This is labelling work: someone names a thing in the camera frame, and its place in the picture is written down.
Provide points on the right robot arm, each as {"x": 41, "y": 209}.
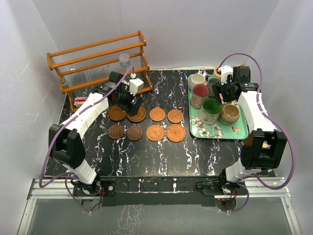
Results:
{"x": 264, "y": 147}

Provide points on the brown stoneware mug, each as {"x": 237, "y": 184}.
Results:
{"x": 230, "y": 114}

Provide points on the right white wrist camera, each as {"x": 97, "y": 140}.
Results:
{"x": 223, "y": 72}

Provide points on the pink halloween mug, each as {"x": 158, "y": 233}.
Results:
{"x": 199, "y": 94}

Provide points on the orange wooden shelf rack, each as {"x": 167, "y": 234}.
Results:
{"x": 89, "y": 65}

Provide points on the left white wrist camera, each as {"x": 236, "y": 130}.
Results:
{"x": 135, "y": 84}

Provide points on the red white small box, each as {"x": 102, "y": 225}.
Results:
{"x": 79, "y": 101}

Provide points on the yellow mug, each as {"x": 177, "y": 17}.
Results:
{"x": 216, "y": 74}

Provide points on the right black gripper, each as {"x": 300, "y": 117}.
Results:
{"x": 217, "y": 88}

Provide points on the white cream mug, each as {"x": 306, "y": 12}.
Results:
{"x": 197, "y": 79}

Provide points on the woven rattan coaster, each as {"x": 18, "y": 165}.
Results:
{"x": 175, "y": 133}
{"x": 155, "y": 133}

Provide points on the grey mug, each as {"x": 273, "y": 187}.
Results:
{"x": 211, "y": 82}

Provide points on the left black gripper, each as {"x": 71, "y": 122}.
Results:
{"x": 133, "y": 109}

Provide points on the orange ringed wooden saucer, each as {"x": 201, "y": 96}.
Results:
{"x": 116, "y": 114}

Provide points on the dark walnut coaster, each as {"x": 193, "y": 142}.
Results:
{"x": 116, "y": 131}
{"x": 134, "y": 133}

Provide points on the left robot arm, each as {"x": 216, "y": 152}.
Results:
{"x": 65, "y": 140}

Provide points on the clear plastic cup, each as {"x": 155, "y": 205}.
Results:
{"x": 124, "y": 60}

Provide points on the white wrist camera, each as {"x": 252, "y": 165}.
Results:
{"x": 223, "y": 72}
{"x": 135, "y": 84}

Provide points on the green inside mug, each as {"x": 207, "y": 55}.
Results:
{"x": 210, "y": 111}

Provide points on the green floral tray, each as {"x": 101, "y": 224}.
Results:
{"x": 218, "y": 130}

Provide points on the light wood coaster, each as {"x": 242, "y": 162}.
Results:
{"x": 157, "y": 114}
{"x": 175, "y": 116}

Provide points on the brown ringed wooden saucer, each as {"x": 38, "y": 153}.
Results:
{"x": 140, "y": 116}

